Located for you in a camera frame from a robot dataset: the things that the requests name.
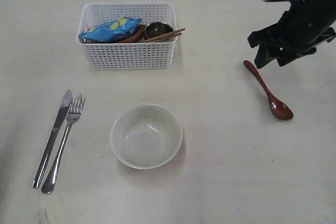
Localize silver table knife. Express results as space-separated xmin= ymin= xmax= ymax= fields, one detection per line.
xmin=33 ymin=90 xmax=72 ymax=189

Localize blue snack packet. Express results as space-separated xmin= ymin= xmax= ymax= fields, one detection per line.
xmin=78 ymin=17 xmax=142 ymax=43

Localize brown wooden chopstick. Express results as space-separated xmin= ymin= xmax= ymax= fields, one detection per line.
xmin=143 ymin=28 xmax=185 ymax=43
xmin=152 ymin=33 xmax=182 ymax=42

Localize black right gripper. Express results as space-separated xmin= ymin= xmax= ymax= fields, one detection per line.
xmin=247 ymin=1 xmax=335 ymax=69

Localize white perforated plastic basket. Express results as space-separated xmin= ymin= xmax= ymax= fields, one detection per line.
xmin=76 ymin=2 xmax=177 ymax=70

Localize dark red wooden spoon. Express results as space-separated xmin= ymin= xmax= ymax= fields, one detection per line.
xmin=243 ymin=60 xmax=293 ymax=121

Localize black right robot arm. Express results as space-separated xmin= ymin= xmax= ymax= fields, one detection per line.
xmin=247 ymin=0 xmax=335 ymax=69

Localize stainless steel cup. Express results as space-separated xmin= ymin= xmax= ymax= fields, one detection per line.
xmin=144 ymin=22 xmax=173 ymax=40

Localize grey floral ceramic bowl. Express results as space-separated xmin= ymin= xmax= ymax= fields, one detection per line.
xmin=110 ymin=104 xmax=183 ymax=170

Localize brown wooden bowl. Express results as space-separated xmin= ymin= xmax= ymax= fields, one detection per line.
xmin=117 ymin=24 xmax=146 ymax=44

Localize silver metal fork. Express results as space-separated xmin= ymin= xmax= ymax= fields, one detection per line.
xmin=41 ymin=92 xmax=86 ymax=194

